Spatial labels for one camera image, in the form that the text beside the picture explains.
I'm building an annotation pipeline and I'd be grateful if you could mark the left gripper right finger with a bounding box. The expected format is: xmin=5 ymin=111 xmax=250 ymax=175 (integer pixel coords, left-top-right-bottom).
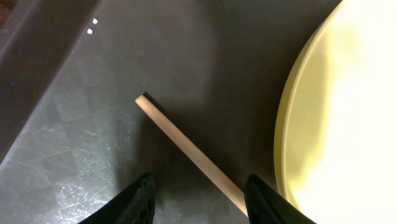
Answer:
xmin=244 ymin=174 xmax=315 ymax=224

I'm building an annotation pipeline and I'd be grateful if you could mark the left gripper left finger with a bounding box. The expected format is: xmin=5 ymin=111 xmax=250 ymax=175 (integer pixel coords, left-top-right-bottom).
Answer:
xmin=80 ymin=172 xmax=156 ymax=224

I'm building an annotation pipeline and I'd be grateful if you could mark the wooden chopstick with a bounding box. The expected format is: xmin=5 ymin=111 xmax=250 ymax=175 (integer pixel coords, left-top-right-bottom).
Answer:
xmin=135 ymin=95 xmax=248 ymax=217

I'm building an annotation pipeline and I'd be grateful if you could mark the yellow plate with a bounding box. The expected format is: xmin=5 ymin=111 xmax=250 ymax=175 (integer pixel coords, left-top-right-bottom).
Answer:
xmin=274 ymin=0 xmax=397 ymax=223

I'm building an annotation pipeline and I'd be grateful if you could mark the dark brown serving tray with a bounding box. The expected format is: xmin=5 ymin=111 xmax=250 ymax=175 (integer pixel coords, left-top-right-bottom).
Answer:
xmin=1 ymin=0 xmax=337 ymax=223

